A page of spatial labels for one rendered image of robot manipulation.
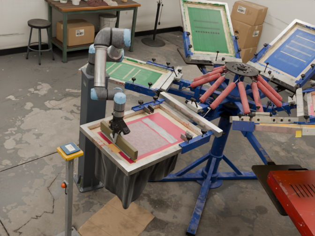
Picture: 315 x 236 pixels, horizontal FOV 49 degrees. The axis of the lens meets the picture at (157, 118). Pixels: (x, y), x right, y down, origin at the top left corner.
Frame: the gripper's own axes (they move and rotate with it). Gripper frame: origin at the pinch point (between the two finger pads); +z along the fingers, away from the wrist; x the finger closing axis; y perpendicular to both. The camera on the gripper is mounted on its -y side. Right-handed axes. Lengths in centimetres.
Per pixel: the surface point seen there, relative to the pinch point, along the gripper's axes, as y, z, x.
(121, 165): -20.6, 2.5, 12.2
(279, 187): -96, -7, -50
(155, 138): -6.5, 4.7, -30.5
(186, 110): 2, -5, -70
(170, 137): -12.1, 4.0, -40.6
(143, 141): -4.0, 4.7, -20.3
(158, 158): -28.0, 2.1, -13.1
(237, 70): -2, -32, -123
